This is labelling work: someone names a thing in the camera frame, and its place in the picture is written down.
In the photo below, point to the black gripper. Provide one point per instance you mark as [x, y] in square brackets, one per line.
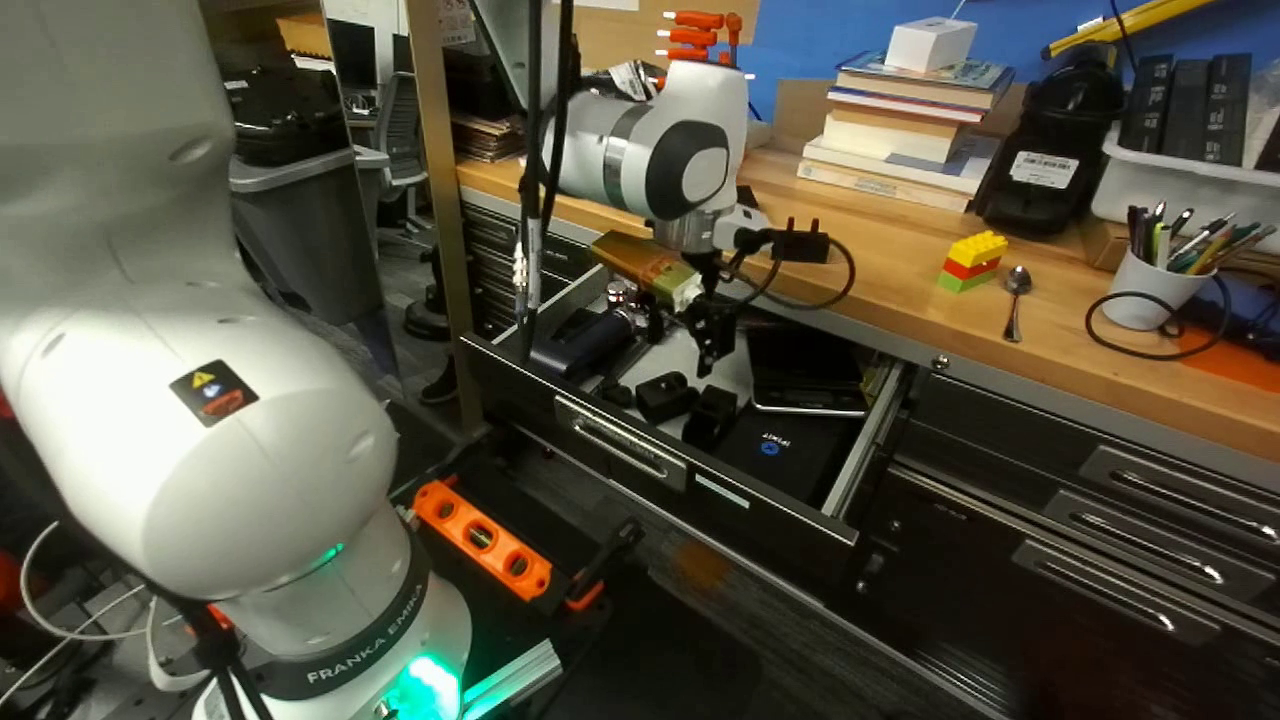
[719, 316]

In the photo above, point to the grey metal drawer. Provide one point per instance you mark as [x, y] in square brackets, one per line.
[667, 462]

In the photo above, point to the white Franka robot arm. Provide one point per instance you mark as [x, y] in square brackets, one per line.
[163, 443]

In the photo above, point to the black drawer cabinet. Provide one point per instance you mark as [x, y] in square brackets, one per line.
[1065, 602]

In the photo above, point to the black cube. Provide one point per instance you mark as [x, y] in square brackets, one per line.
[712, 419]

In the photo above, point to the tiny black part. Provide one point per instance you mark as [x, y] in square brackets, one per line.
[611, 393]

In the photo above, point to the black box with blue logo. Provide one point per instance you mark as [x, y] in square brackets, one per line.
[787, 462]

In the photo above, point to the black orange clamp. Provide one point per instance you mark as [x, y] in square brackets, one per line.
[605, 547]

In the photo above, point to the black tool case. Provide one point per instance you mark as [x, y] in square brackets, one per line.
[561, 533]

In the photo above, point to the yellow red green lego stack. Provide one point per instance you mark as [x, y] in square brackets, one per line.
[972, 260]

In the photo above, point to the thick white book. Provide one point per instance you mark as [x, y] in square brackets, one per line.
[895, 143]

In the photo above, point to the orange spirit level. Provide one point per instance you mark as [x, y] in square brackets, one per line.
[483, 538]

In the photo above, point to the silver spoon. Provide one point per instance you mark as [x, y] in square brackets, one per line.
[1023, 283]

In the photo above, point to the red edged book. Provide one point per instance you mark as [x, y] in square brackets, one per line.
[907, 106]

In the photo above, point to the stack of dark sheets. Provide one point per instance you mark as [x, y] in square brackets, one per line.
[485, 139]

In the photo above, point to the orange hex keys blue stand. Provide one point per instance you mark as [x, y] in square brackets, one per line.
[702, 35]

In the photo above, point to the brown cork panel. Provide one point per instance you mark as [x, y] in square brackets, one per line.
[625, 35]

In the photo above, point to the dark cover book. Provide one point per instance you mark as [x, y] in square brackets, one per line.
[933, 80]

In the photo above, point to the blue backboard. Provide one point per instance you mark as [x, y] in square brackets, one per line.
[853, 35]

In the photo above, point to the small white box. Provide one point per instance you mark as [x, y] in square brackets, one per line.
[930, 44]

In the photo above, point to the grey trash bin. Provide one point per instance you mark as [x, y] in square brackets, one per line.
[312, 225]

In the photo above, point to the white pen cup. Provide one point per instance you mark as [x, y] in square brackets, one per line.
[1146, 292]

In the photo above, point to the black marker pen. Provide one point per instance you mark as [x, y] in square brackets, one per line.
[1138, 230]

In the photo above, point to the grey pen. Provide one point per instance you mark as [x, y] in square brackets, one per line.
[1181, 225]

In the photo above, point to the upright black box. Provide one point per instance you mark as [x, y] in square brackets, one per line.
[1231, 106]
[1146, 106]
[1189, 106]

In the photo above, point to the white storage bin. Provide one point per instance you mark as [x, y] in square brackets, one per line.
[1185, 182]

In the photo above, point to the blue flat item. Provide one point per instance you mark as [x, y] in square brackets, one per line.
[1244, 316]

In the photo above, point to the yellow level bar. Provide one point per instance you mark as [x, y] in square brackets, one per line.
[1133, 21]

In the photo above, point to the wooden upright post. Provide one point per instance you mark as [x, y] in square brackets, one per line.
[443, 265]

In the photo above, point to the aluminium base plate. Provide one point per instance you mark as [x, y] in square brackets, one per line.
[512, 683]

